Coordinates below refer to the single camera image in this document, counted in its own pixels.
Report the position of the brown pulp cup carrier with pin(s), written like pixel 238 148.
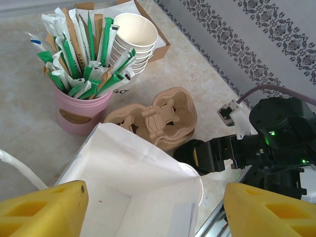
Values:
pixel 155 116
pixel 182 140

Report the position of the white straw with blue stripe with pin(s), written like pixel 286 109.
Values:
pixel 35 40

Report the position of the white paper napkins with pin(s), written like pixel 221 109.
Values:
pixel 103 10

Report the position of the stack of white paper cups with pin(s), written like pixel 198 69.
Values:
pixel 135 32

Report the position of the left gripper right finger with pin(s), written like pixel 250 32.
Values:
pixel 266 217

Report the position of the pink cup straw holder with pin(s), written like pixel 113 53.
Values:
pixel 81 111

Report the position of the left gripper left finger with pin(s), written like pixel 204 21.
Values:
pixel 37 212

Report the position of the brown wrapped straw with print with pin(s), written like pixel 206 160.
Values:
pixel 71 32

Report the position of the green wrapped straw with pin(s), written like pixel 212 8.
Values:
pixel 106 37
pixel 90 37
pixel 53 66

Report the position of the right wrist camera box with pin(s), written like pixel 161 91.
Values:
pixel 237 116

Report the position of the white wrapped straw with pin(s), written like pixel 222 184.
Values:
pixel 79 24

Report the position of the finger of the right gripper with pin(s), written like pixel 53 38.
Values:
pixel 209 155

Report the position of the white printed paper bag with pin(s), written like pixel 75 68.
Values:
pixel 128 158

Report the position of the aluminium mounting rail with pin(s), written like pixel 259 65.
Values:
pixel 212 222

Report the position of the brown cardboard napkin tray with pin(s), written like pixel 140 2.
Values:
pixel 160 53

